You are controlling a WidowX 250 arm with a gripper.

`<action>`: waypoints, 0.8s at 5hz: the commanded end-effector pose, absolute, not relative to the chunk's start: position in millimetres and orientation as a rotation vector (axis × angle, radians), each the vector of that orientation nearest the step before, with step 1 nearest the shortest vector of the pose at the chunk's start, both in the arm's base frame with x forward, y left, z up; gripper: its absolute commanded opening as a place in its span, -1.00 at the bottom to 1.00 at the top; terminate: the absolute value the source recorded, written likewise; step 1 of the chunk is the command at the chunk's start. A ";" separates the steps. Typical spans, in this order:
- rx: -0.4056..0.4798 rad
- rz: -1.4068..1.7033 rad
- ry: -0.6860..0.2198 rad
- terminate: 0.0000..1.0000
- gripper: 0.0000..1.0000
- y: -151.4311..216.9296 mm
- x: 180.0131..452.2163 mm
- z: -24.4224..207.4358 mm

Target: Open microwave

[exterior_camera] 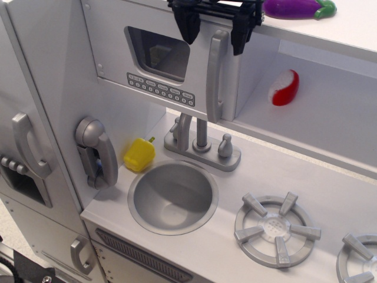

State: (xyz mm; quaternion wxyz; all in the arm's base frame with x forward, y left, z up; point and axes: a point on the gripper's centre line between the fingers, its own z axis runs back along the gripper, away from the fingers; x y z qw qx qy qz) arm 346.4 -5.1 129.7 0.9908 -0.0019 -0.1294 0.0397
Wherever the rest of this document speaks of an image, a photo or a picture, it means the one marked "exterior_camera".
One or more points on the purple toy eggplant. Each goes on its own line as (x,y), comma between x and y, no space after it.
(299,9)

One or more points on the grey toy wall phone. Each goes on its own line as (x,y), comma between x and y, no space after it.
(97,153)

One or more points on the round silver sink bowl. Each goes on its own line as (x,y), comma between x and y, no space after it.
(173,198)

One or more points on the white toy microwave door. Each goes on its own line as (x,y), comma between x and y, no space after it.
(137,45)

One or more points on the yellow toy bell pepper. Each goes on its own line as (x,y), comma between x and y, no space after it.
(140,154)

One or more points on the grey toy faucet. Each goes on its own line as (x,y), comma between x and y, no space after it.
(197,145)

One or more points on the grey lower fridge handle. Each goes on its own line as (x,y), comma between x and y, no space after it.
(83,256)

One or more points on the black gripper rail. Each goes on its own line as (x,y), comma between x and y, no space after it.
(244,16)

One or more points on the grey oven vent grille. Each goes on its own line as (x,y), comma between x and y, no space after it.
(144,258)

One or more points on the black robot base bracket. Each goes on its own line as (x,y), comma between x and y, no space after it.
(15,267)

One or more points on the grey stove burner right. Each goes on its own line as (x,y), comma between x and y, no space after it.
(356,261)

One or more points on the grey ice dispenser panel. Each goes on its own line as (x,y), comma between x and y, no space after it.
(19,178)

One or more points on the grey stove burner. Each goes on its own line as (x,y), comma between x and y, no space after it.
(356,261)
(275,231)

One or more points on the grey stove burner left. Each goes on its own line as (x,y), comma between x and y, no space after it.
(275,231)

